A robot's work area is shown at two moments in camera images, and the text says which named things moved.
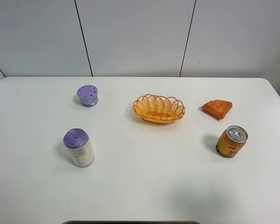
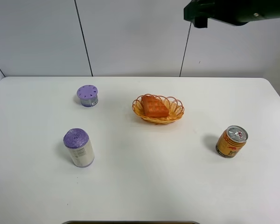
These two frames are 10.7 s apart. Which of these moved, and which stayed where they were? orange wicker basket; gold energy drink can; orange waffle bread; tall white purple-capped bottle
Moved: orange waffle bread
Stayed: orange wicker basket; tall white purple-capped bottle; gold energy drink can
